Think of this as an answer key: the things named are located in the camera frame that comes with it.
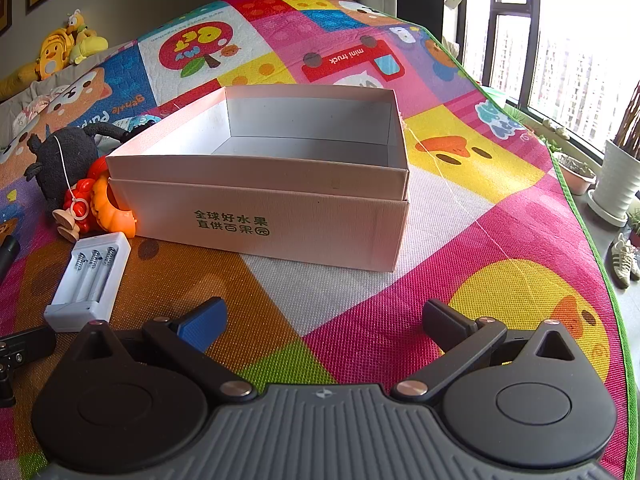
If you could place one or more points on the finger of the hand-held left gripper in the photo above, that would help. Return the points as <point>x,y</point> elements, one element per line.
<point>27,342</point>

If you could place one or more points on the yellow duck plush backpack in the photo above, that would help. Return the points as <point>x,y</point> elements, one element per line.
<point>52,52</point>

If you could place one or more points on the yellow plush toy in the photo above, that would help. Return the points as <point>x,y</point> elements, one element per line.
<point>85,35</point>

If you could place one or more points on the yellow long pillow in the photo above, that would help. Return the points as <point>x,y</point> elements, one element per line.
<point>15,80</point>

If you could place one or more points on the black plush toy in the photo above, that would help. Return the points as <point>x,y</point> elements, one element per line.
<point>62,157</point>

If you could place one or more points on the black cylindrical object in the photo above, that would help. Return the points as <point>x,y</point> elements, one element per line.
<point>7,260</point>

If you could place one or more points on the white battery charger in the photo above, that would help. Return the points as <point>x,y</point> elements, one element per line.
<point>87,280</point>

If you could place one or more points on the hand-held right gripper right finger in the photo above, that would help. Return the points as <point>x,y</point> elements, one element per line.
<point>440,322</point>

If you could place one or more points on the black framed window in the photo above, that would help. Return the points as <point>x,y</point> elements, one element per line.
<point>505,55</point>

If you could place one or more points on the tall white plant pot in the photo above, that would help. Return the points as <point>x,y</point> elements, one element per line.
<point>617,175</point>

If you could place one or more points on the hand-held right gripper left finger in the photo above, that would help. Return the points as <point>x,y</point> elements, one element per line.
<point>202,327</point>

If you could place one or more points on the colourful printed play mat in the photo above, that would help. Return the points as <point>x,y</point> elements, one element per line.
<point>500,200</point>

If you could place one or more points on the white cardboard box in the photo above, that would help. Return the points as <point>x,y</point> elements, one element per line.
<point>280,200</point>

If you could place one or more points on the orange plastic toy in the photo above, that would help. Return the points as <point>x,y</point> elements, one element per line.
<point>112,205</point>

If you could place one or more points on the pair of beige shoes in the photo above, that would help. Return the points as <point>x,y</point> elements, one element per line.
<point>622,260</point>

